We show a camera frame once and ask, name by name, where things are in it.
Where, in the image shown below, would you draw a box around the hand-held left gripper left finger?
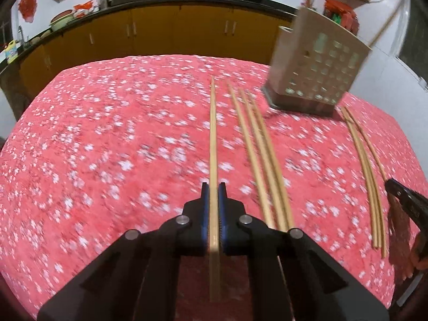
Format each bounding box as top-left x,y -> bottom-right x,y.
37,182 -> 210,321

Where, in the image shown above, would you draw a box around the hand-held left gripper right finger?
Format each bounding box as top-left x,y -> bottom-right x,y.
218,182 -> 390,321

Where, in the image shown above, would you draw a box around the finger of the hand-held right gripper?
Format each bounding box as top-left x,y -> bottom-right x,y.
385,179 -> 407,208

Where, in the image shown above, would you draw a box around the beige perforated utensil holder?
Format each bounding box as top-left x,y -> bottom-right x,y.
262,7 -> 372,118

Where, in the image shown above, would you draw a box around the person's right hand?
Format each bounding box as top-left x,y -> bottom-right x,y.
411,229 -> 428,271

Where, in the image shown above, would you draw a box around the red floral tablecloth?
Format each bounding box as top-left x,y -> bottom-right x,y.
0,53 -> 428,321

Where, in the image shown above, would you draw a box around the window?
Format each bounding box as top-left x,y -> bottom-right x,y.
399,3 -> 428,84

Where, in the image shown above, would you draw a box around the red packets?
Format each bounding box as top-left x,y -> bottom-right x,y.
323,0 -> 359,36

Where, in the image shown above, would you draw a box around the wooden base cabinets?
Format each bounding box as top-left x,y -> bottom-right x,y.
18,5 -> 298,99

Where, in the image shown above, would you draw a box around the black kitchen countertop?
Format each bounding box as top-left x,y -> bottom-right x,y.
0,0 -> 300,74

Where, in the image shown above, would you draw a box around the green pot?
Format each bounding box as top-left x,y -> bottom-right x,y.
50,10 -> 76,33

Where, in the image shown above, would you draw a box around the red and white plastic bag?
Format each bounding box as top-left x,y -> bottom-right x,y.
73,1 -> 97,17

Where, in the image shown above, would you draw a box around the yellow detergent bottle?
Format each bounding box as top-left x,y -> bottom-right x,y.
5,39 -> 19,63

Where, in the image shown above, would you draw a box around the metal faucet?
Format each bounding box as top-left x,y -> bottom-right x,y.
17,26 -> 29,49

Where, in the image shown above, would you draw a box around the red hanging plastic bag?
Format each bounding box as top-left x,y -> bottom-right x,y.
18,0 -> 39,23

